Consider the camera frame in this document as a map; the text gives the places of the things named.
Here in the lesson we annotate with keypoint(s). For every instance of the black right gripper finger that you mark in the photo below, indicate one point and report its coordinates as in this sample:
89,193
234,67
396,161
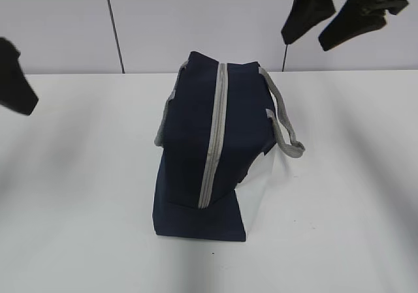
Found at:
351,21
304,15

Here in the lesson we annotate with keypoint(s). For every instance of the navy and white lunch bag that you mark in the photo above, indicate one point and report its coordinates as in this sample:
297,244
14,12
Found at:
218,129

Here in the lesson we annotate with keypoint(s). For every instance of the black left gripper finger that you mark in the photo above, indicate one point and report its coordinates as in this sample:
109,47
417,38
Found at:
16,94

